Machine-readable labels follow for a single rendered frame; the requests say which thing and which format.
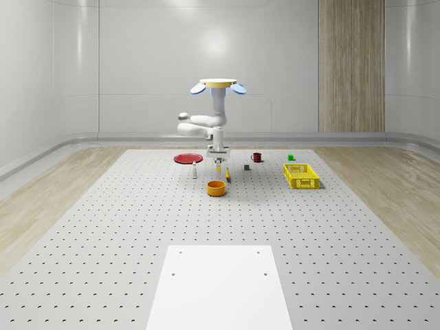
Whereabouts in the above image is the yellow basket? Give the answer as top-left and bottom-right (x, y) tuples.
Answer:
(283, 163), (320, 190)

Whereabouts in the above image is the red plate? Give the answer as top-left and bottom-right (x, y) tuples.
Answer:
(173, 153), (205, 166)

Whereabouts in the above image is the white board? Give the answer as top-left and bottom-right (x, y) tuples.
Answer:
(145, 244), (294, 330)

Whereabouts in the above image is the yellow bowl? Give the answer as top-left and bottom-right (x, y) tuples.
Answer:
(206, 180), (227, 198)

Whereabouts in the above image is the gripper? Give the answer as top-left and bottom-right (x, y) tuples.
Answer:
(206, 145), (231, 166)

